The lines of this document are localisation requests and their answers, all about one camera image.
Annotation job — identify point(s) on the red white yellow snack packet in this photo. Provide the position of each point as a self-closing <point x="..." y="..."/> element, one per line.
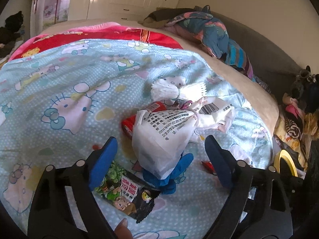
<point x="129" y="123"/>

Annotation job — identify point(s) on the striped colourful blanket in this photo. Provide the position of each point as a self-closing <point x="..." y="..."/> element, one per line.
<point x="238" y="59"/>

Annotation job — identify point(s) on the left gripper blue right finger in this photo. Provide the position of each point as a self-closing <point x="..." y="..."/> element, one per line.
<point x="222" y="161"/>

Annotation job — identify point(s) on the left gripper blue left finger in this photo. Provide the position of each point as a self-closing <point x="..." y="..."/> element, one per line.
<point x="99" y="162"/>

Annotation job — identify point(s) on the purple orange snack wrapper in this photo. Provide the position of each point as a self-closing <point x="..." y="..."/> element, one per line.
<point x="182" y="104"/>

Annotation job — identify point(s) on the red pink blanket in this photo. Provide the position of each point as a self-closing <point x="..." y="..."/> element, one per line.
<point x="108" y="30"/>

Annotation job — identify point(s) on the white open door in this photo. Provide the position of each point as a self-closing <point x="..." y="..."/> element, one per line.
<point x="36" y="17"/>

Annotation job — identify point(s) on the white printed plastic bag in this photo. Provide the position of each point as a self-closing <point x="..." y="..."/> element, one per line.
<point x="160" y="139"/>

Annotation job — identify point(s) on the black plush toy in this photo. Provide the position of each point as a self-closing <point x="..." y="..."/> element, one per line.
<point x="304" y="91"/>

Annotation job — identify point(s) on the person's left hand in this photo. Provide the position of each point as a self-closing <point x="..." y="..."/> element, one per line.
<point x="122" y="231"/>

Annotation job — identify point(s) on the red foil candy wrapper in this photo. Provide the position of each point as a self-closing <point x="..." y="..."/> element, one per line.
<point x="209" y="167"/>

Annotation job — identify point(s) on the yellow rimmed black trash bin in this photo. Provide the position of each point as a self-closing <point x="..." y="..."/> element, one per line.
<point x="286" y="161"/>

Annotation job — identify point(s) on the light blue Hello Kitty quilt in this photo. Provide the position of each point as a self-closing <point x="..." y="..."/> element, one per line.
<point x="57" y="104"/>

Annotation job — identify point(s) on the pile of clothes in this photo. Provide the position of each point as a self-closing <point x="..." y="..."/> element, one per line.
<point x="297" y="130"/>

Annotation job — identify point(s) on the pink Hello Kitty sliding door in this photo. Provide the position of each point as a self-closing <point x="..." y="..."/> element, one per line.
<point x="55" y="11"/>

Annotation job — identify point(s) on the black bag on floor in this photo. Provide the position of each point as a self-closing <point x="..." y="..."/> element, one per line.
<point x="11" y="32"/>

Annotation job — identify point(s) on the green black snack packet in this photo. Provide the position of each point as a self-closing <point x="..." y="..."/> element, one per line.
<point x="127" y="192"/>

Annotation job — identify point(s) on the teal floral crumpled quilt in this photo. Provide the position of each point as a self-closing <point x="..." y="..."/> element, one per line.
<point x="205" y="28"/>

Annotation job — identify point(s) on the grey upholstered headboard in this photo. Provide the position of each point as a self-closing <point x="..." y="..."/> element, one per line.
<point x="273" y="69"/>

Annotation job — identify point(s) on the dark brown garment on bed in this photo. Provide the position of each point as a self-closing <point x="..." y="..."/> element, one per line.
<point x="157" y="19"/>

